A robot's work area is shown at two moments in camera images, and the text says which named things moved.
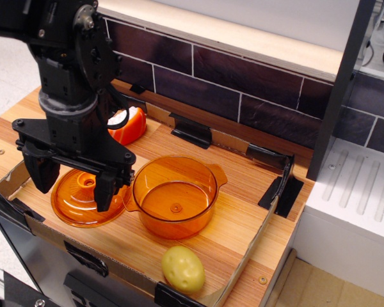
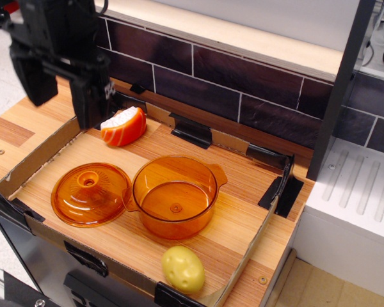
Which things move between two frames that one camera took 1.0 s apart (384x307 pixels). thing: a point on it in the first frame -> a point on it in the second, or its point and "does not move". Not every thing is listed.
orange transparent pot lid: [73, 201] does not move
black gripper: [80, 138] -> [64, 32]
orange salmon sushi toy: [135, 128] does not move
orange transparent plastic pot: [175, 196] does not move
